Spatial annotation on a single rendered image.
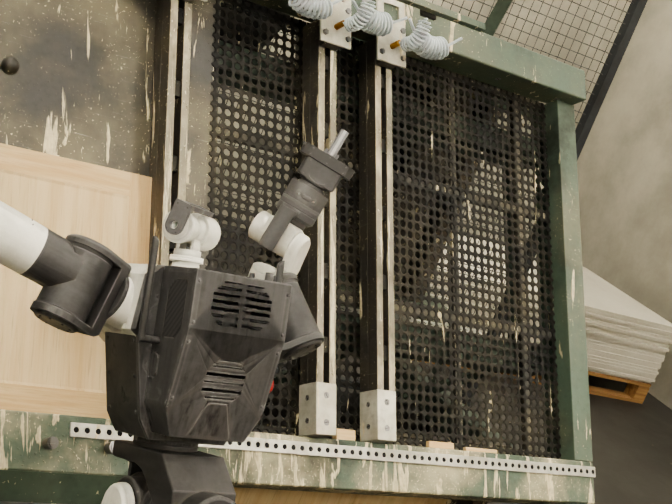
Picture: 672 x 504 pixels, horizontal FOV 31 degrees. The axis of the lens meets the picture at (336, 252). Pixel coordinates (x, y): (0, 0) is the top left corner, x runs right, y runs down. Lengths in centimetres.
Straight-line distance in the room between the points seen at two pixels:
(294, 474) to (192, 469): 78
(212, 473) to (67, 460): 51
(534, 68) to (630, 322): 430
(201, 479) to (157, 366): 21
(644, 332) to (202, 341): 609
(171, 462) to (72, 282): 35
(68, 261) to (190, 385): 29
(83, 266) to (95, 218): 66
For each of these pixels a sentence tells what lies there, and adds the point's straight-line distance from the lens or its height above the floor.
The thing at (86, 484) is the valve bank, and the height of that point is 79.
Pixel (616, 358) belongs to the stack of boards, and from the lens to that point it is 793.
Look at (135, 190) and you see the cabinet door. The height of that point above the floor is 132.
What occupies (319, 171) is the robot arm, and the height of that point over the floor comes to 155.
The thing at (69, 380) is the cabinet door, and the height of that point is 95.
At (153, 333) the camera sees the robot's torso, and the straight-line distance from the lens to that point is 214.
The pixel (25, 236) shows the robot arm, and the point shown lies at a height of 137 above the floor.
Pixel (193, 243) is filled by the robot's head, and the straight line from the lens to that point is 226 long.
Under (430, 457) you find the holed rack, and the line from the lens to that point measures 318.
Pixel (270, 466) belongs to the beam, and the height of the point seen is 85.
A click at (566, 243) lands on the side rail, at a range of 371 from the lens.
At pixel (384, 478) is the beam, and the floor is 84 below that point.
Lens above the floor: 199
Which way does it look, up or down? 13 degrees down
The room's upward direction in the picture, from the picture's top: 22 degrees clockwise
